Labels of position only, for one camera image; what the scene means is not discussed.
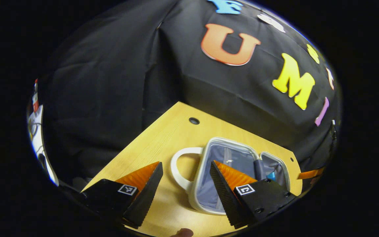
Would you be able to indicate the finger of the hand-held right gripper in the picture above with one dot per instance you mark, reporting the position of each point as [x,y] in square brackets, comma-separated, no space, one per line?
[311,173]

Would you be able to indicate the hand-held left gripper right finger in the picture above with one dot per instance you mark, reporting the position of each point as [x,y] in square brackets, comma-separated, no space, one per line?
[225,194]

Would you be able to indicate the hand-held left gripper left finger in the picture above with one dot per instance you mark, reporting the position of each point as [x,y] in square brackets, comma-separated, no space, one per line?
[148,194]

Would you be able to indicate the white suitcase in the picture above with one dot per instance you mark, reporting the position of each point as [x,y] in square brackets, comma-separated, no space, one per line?
[232,154]

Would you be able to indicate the light blue cosmetic tube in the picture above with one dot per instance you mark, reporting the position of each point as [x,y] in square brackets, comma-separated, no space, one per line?
[271,176]

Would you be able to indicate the black backdrop cloth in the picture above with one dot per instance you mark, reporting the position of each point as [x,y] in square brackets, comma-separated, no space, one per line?
[110,82]

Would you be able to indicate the white printed board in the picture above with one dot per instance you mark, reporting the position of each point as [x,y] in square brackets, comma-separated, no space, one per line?
[38,138]

